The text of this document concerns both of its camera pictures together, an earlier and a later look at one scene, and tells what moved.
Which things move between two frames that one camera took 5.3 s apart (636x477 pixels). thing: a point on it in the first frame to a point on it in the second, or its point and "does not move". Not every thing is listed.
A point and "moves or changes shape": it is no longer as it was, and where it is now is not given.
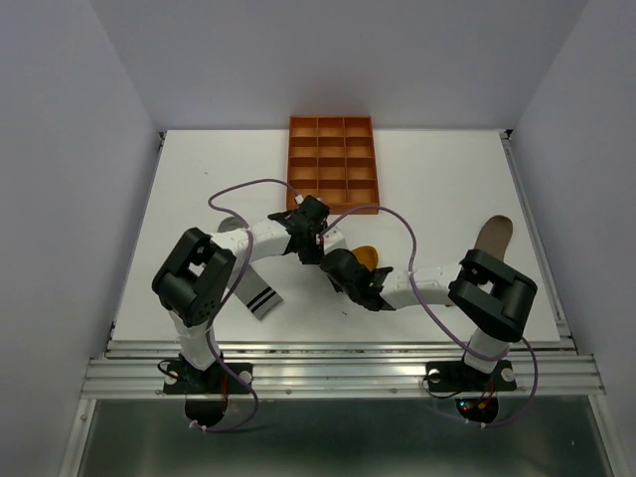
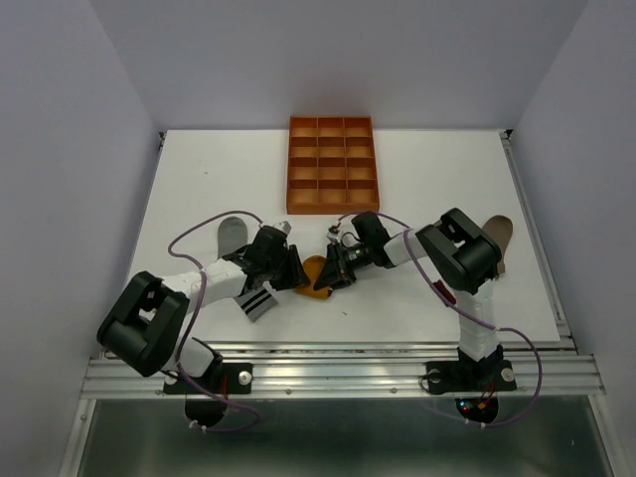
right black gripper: [336, 286] to [336, 270]
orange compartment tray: [333, 158] does not move
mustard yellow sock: [368, 255] moves or changes shape
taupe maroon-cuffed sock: [495, 236] does not move
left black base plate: [185, 379] does not move
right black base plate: [457, 377] does not move
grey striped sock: [251, 288] does not move
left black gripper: [310, 258] to [295, 275]
